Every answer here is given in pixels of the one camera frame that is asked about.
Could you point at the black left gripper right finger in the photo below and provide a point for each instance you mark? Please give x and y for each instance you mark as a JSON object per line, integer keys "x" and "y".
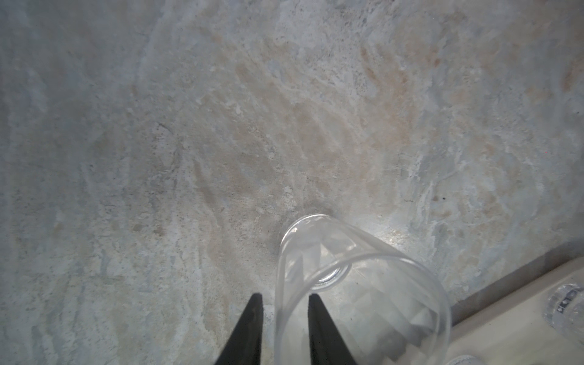
{"x": 326, "y": 343}

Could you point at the beige rectangular tray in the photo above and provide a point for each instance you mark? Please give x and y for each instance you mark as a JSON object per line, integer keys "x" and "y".
{"x": 513, "y": 330}

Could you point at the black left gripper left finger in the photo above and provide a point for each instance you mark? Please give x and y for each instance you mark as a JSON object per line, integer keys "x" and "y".
{"x": 244, "y": 346}

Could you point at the clear stemmed glass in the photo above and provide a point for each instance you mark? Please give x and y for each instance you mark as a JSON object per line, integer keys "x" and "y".
{"x": 388, "y": 308}

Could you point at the clear faceted small glass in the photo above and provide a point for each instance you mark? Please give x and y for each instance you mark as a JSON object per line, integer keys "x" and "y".
{"x": 564, "y": 312}

